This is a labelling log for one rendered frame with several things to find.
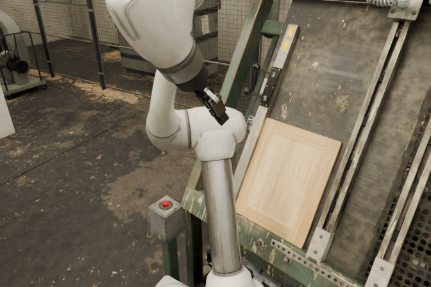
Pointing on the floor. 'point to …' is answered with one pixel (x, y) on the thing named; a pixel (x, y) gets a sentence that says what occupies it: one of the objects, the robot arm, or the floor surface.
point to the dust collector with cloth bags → (16, 60)
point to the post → (170, 259)
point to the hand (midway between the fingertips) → (219, 114)
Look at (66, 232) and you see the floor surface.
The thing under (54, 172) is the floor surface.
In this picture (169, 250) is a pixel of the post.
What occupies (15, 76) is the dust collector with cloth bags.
